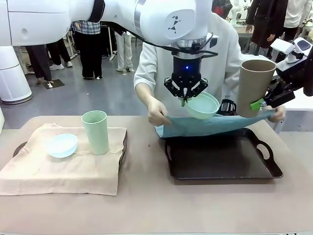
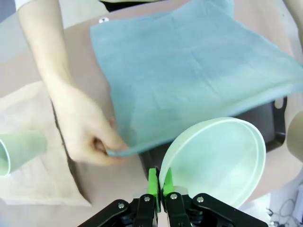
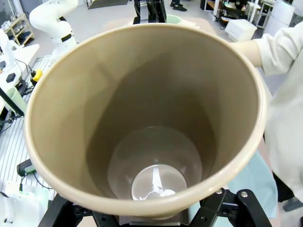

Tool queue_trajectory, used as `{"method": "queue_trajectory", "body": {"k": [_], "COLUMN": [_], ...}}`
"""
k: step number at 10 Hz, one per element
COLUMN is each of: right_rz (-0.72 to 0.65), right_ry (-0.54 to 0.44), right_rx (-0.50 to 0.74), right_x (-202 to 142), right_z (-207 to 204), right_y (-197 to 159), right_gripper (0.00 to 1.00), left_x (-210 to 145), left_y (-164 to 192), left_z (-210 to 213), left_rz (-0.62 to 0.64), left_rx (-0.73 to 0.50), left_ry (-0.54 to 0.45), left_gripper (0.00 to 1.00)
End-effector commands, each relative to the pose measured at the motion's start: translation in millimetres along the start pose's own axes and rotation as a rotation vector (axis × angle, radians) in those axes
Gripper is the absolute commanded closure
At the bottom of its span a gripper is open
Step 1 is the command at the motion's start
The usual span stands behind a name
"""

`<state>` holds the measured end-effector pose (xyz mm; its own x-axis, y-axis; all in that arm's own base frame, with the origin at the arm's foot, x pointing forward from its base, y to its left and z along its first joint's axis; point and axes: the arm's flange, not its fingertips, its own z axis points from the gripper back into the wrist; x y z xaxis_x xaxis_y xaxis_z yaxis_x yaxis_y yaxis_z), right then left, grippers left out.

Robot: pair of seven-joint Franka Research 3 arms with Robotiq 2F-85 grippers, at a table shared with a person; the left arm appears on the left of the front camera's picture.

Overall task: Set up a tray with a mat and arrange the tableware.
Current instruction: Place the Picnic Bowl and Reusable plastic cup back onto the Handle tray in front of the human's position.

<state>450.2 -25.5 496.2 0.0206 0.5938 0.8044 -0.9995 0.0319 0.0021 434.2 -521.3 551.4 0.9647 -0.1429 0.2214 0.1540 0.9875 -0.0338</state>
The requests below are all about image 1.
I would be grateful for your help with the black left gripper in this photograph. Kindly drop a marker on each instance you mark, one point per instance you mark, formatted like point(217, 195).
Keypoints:
point(187, 63)

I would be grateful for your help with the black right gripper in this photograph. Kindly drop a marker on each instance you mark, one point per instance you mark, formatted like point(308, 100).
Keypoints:
point(281, 95)

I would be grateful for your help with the tall brown cup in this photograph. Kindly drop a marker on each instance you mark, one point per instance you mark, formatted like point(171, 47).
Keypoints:
point(252, 83)

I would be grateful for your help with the light green bowl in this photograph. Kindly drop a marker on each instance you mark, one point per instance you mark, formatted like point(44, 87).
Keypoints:
point(203, 107)

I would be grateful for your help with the teal blue cloth mat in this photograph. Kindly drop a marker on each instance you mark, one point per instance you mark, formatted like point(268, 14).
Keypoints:
point(207, 126)

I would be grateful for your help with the tall light green cup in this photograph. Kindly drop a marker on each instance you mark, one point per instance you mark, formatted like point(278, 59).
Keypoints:
point(96, 137)

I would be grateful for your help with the light blue bowl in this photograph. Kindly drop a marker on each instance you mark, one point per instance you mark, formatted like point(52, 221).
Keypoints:
point(63, 147)

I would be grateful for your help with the beige cloth mat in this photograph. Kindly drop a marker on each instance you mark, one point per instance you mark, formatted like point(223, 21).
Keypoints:
point(73, 171)

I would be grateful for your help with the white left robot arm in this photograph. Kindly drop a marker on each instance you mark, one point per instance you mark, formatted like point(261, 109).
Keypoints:
point(73, 19)

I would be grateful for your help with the person's right forearm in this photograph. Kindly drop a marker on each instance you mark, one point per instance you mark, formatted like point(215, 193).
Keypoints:
point(144, 93)

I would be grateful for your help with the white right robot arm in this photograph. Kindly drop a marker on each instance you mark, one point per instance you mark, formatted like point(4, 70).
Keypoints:
point(293, 63)

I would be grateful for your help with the dark brown serving tray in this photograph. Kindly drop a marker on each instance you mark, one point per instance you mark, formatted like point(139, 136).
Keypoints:
point(123, 151)
point(220, 159)

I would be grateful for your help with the black floor mat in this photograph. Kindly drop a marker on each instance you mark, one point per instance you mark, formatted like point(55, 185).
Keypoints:
point(57, 83)

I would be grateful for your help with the person's left hand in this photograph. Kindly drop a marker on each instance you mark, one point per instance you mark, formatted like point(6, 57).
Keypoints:
point(277, 114)

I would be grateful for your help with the person's right hand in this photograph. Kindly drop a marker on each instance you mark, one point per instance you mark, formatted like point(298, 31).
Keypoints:
point(157, 112)

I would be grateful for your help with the person in light grey sweater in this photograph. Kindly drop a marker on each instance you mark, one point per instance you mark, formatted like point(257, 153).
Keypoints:
point(156, 63)

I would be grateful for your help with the black device with white markings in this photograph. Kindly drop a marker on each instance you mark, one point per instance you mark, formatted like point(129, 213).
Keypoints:
point(227, 107)

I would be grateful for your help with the white desk with monitor stuff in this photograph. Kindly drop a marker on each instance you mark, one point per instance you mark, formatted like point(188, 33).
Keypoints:
point(242, 34)

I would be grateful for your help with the person in dark maroon coat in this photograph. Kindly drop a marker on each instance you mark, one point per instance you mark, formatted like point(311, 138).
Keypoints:
point(264, 24)

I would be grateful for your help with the person in white trousers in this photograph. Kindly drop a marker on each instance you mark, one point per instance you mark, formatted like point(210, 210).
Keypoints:
point(123, 54)

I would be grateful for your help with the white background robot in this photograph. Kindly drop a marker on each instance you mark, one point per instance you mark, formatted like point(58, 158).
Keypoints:
point(236, 12)

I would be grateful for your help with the person in white shirt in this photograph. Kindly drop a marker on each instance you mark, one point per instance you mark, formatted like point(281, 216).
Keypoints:
point(297, 12)

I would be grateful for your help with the person in blue plaid shirt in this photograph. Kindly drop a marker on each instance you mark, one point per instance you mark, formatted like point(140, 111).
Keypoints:
point(88, 49)

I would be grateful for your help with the person with white sneakers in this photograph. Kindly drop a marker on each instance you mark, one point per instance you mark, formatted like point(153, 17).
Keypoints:
point(58, 52)

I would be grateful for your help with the person in red plaid shirt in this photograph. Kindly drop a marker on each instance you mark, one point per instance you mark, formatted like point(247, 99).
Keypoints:
point(40, 61)

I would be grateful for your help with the white cylindrical air purifier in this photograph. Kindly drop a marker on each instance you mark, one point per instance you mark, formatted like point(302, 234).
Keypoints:
point(12, 80)

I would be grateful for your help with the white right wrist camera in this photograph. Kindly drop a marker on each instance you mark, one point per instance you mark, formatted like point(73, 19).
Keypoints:
point(281, 46)

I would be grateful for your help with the white desk leg frame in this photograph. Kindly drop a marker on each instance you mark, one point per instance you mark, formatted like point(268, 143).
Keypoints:
point(113, 58)

